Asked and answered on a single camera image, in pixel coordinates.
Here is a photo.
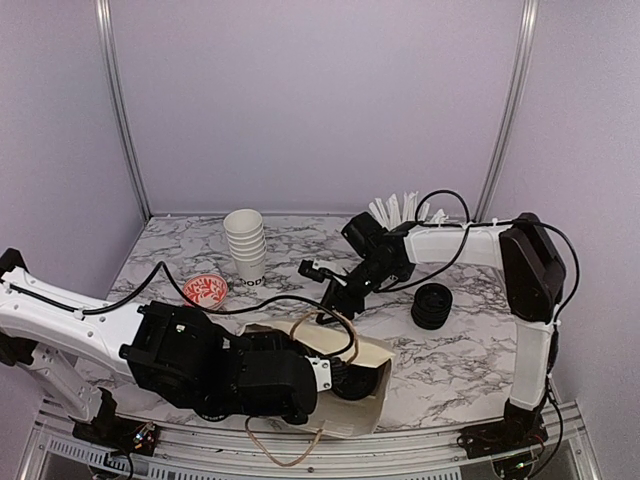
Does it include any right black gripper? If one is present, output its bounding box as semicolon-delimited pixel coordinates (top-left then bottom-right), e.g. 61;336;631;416
316;256;398;325

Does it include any brown paper takeout bag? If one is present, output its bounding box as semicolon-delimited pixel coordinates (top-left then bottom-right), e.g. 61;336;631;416
240;313;395;468

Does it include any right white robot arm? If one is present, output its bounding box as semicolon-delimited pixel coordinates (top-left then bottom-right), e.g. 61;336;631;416
306;217;581;431

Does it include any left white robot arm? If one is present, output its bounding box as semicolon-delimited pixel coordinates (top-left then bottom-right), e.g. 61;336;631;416
1;248;332;445

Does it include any stack of black lids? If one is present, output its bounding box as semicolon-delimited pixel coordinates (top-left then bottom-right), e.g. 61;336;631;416
411;283;453;330

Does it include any bundle of white wrapped straws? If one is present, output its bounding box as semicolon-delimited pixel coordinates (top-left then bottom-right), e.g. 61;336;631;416
368;191;449;230

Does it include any stack of white paper cups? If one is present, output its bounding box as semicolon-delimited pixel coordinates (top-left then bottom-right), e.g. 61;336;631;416
223;208;267;288

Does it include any red floral ceramic bowl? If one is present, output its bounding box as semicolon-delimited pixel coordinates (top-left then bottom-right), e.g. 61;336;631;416
182;274;229;310

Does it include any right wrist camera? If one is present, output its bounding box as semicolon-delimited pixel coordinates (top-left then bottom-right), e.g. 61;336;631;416
298;260;347;286

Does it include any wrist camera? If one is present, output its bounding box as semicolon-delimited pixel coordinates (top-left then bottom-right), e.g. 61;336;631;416
305;356;349;392
298;260;347;286

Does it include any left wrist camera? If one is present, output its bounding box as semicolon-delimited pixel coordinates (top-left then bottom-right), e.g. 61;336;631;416
305;356;349;392

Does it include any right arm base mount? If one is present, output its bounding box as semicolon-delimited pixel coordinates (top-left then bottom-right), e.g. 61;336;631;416
457;395;549;459

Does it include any right aluminium frame post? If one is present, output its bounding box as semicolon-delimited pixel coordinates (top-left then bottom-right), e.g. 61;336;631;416
474;0;540;220

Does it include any aluminium frame post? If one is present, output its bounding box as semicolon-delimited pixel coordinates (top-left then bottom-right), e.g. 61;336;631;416
95;0;152;223
474;0;540;220

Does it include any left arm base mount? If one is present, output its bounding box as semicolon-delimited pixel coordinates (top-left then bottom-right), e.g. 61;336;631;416
72;387;159;457

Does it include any front aluminium rail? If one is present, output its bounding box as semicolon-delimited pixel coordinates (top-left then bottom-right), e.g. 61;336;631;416
16;399;602;479

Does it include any left aluminium frame post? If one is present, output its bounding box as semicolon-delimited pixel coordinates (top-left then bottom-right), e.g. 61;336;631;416
95;0;152;223

